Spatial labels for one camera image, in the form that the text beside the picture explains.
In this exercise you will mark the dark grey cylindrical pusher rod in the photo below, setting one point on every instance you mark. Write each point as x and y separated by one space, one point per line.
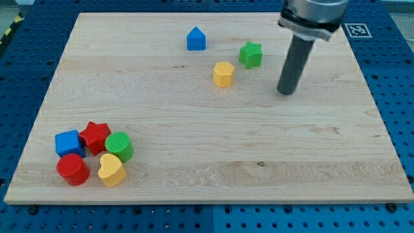
295 62

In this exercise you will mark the yellow hexagon block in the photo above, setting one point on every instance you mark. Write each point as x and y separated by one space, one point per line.
223 74

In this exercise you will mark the blue triangle house block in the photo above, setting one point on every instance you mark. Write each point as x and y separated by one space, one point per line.
196 40

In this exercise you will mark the green star block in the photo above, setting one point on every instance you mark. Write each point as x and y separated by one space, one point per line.
251 55

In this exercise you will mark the white fiducial marker tag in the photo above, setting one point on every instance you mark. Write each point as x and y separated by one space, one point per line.
357 30

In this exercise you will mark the light wooden board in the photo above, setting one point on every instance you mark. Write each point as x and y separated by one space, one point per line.
196 143

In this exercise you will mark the green cylinder block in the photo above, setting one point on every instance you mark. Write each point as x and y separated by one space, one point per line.
119 144

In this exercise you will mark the red star block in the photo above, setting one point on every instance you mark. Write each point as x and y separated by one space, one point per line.
94 137

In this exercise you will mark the yellow heart block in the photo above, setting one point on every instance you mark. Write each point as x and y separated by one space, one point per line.
112 171

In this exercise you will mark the blue cube block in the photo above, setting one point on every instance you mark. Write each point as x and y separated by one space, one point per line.
69 142

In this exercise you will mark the red cylinder block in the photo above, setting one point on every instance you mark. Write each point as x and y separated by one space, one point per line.
72 169

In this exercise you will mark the yellow black hazard tape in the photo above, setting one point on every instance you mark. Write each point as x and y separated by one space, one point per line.
11 30

